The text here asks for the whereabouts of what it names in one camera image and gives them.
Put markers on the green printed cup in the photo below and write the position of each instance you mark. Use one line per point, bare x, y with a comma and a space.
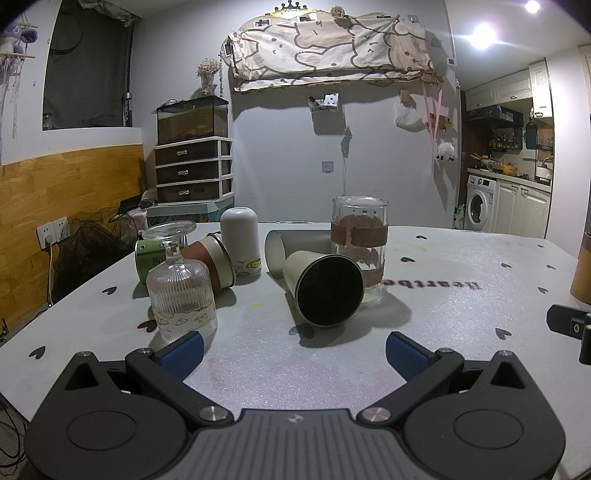
147, 258

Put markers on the white washing machine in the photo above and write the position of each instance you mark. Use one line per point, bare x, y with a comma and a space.
479, 203

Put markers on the brown and cream paper cup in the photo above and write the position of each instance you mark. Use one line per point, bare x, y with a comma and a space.
214, 258

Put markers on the purple plush toy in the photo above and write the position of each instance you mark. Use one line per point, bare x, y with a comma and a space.
18, 34

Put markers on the white kitchen base cabinet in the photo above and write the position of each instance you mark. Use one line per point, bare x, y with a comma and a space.
524, 207

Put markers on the white wall socket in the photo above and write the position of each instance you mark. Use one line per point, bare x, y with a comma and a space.
51, 230

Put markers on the ribbed glass goblet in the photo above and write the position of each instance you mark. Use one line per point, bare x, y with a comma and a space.
182, 290

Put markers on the white heart print table cover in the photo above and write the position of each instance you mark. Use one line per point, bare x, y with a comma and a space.
461, 295

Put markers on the gold crown decoration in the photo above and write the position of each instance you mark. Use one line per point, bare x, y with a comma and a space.
292, 9

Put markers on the dark window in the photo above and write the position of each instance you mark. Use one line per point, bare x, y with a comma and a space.
87, 69

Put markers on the white wall hook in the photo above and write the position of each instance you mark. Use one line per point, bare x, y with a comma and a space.
327, 166

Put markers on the black netting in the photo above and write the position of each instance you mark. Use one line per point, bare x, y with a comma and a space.
87, 249

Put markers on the macrame wall hanging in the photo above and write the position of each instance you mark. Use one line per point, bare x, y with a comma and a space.
11, 92

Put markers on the grey cup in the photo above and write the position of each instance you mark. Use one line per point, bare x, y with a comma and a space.
295, 240

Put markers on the white plush sheep toy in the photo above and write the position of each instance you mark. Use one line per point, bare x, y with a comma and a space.
446, 151

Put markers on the beige cup with dark inside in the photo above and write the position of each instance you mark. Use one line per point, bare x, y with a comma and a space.
318, 281

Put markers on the glass cup with brown sleeve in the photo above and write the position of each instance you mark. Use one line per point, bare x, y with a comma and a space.
360, 235

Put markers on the ceiling light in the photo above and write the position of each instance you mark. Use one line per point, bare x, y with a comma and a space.
532, 6
484, 33

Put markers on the white kitchen wall cabinet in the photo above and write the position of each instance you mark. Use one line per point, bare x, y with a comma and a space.
508, 87

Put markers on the brown cylinder container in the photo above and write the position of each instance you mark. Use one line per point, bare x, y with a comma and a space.
582, 272

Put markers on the white plastic bag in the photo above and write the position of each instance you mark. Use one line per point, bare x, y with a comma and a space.
408, 117

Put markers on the white cup with yellow print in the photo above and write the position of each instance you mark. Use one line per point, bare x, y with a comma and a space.
240, 240

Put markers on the pink ribbon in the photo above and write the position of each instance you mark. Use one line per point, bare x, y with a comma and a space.
434, 115

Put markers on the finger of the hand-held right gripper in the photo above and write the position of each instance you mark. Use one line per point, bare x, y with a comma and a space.
565, 321

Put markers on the black laptop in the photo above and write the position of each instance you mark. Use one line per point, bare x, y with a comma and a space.
131, 203

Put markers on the glass fish tank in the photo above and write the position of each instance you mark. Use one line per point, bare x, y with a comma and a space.
191, 122

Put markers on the white plastic drawer unit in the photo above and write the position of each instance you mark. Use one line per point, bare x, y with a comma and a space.
191, 170

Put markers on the teal hanging bag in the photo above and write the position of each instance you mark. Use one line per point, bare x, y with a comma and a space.
531, 134

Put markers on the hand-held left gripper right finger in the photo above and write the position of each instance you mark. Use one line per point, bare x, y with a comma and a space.
406, 355

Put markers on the dried flower vase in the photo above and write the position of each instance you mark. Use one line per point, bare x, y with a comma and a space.
208, 74

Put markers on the printed blanket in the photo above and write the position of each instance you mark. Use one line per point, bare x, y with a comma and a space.
332, 46

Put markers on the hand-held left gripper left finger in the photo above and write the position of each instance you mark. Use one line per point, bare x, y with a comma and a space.
182, 353

